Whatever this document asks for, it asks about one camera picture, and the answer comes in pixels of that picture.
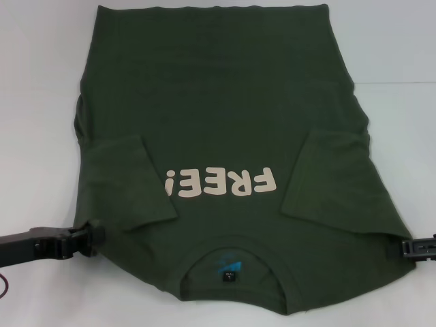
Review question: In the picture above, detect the left arm cable with plug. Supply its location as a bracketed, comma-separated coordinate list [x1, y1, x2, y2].
[0, 273, 12, 298]

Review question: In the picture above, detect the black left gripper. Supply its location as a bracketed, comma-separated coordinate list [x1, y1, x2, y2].
[0, 221, 106, 270]

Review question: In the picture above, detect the dark green FREE! t-shirt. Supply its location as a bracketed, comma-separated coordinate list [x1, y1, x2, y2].
[73, 3, 418, 327]

